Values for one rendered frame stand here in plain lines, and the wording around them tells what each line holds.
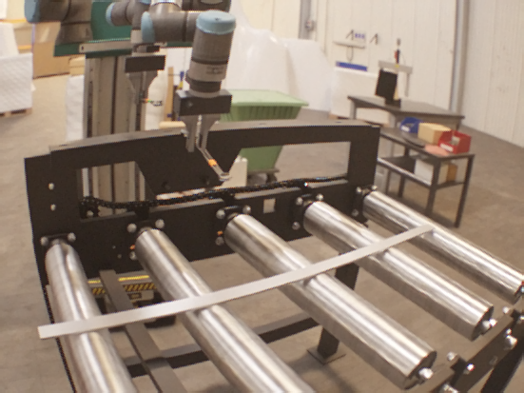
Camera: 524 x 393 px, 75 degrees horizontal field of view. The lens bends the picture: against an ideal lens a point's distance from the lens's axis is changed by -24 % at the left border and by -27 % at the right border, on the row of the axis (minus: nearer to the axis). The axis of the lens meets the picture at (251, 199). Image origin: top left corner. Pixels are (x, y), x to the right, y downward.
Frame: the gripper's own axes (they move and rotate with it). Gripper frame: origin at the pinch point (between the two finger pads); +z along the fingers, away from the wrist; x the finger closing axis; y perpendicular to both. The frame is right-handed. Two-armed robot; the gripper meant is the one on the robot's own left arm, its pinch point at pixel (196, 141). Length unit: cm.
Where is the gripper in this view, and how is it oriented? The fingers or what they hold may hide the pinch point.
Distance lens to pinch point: 108.6
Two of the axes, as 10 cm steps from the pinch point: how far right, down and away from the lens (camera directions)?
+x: 8.8, -1.1, 4.6
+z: -1.7, 8.3, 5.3
